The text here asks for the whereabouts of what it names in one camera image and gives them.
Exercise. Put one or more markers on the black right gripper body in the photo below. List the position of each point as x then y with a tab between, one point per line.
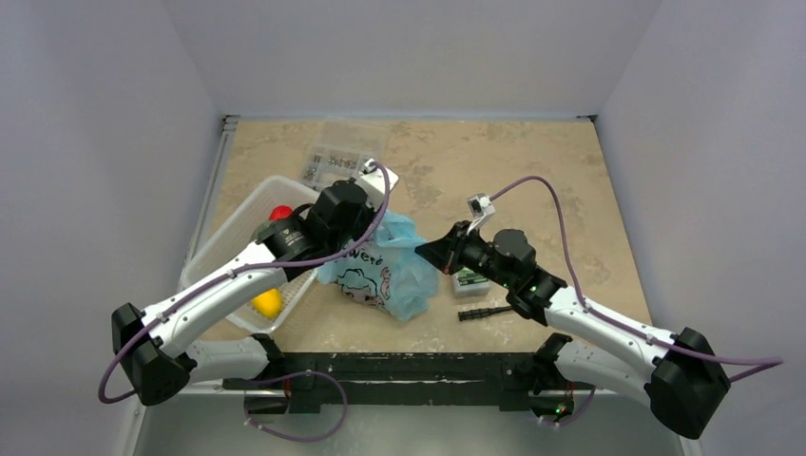
451	248

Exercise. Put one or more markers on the aluminium frame rail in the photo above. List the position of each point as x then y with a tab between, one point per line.
229	126

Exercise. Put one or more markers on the white plastic basket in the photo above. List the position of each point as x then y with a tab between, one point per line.
233	236

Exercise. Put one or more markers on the black T-handle tool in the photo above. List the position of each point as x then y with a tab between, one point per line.
481	313

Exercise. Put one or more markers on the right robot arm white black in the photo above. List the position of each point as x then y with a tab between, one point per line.
675	375

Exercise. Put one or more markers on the yellow fake lemon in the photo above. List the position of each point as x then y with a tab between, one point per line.
268	304

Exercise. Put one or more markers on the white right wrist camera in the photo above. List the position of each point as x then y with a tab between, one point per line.
481	210

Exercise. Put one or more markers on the green fake fruit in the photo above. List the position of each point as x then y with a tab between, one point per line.
257	235

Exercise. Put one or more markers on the blue plastic bag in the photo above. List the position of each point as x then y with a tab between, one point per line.
385	273

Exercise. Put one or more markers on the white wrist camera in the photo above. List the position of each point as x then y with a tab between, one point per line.
481	210
377	184

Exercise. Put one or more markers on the red fake fruit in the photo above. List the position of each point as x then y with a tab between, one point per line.
281	212

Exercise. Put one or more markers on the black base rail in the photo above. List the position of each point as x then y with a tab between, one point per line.
304	382

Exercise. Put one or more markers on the green circuit board box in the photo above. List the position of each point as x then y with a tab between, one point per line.
467	283

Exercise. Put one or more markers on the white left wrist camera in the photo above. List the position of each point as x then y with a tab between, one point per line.
377	184

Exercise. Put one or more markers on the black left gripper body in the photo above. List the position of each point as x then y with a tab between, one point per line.
362	222

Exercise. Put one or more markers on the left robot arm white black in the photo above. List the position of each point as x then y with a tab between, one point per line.
157	351

